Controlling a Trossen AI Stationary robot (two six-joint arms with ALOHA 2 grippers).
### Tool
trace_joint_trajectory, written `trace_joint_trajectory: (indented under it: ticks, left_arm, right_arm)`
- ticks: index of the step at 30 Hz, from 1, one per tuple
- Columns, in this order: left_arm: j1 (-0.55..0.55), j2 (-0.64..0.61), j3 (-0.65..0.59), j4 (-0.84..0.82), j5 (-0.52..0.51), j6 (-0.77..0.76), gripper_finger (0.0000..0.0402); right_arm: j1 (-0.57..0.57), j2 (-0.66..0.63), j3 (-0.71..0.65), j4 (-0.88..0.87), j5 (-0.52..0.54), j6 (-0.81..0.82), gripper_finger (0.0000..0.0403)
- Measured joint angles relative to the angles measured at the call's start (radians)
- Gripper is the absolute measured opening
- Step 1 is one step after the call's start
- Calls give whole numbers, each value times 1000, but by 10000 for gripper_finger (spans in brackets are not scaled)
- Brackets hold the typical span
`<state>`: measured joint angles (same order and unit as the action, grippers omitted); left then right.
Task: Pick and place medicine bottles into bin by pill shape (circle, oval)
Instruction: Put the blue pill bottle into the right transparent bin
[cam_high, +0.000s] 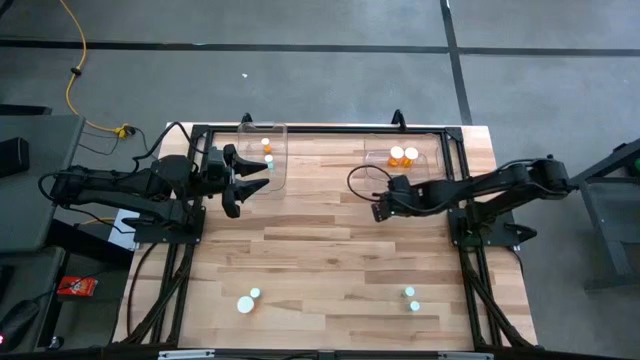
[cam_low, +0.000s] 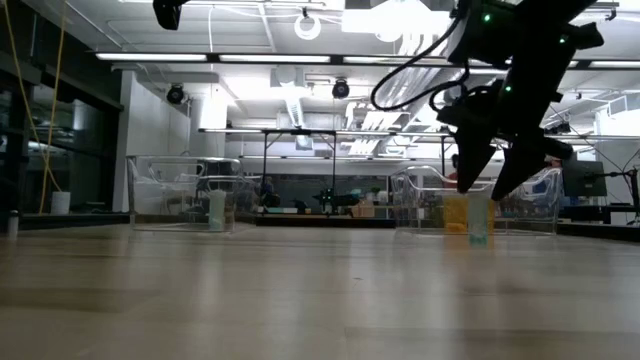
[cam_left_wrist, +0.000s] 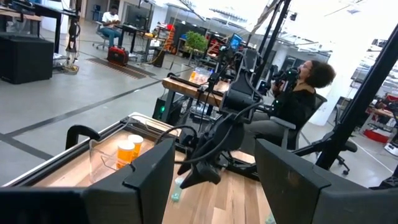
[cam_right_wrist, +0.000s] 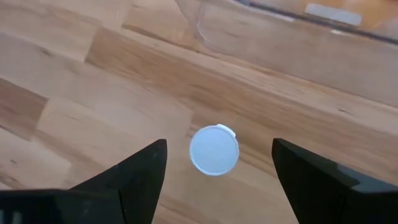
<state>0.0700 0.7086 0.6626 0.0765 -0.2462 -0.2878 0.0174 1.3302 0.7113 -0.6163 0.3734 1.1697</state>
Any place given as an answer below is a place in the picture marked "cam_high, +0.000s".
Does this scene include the clear plastic bin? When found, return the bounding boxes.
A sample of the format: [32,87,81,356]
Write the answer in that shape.
[362,130,445,185]
[236,121,290,194]

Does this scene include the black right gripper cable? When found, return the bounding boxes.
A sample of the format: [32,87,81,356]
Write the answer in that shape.
[346,164,399,205]

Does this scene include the white paper sheet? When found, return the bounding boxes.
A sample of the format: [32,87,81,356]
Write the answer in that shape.
[106,208,142,252]

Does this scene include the dark grey metal stand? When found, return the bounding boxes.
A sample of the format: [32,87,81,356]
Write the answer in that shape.
[569,137,640,292]

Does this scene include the yellow cable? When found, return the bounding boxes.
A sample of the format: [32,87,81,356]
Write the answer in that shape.
[58,0,137,139]

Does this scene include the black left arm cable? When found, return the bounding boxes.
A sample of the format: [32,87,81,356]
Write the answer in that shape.
[130,121,204,162]

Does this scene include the black speaker box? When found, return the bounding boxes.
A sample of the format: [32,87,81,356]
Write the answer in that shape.
[0,136,30,178]

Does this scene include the silver metal bracket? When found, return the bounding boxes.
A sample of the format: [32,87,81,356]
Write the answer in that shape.
[437,351,495,360]
[157,349,216,360]

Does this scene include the grey desk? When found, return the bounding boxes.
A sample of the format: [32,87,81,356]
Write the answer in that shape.
[0,113,85,254]

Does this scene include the orange box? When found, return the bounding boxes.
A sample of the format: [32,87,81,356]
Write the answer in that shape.
[56,275,99,299]

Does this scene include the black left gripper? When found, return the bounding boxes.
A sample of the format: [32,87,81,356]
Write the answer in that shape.
[192,144,271,220]

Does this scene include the black computer mouse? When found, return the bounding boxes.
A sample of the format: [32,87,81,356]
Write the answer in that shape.
[0,298,42,351]

